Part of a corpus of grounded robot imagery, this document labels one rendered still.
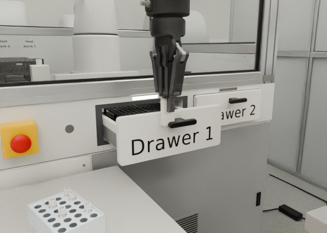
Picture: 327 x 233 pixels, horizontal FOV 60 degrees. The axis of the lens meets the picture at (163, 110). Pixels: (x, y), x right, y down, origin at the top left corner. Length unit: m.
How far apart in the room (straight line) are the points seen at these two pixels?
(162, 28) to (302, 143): 2.14
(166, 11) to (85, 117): 0.34
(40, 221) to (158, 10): 0.44
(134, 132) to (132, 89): 0.19
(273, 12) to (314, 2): 1.41
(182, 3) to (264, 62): 0.58
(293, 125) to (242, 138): 1.58
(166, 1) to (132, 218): 0.42
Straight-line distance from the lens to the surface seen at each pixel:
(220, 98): 0.95
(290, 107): 2.65
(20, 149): 0.67
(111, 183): 0.71
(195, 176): 0.99
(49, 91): 0.73
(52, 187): 0.73
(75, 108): 0.75
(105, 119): 0.75
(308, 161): 2.62
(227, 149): 1.05
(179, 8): 0.59
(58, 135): 0.75
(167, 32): 0.59
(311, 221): 0.65
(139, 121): 0.63
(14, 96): 0.73
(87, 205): 0.53
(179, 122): 0.64
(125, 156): 0.64
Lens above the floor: 1.08
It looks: 13 degrees down
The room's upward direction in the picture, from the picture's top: straight up
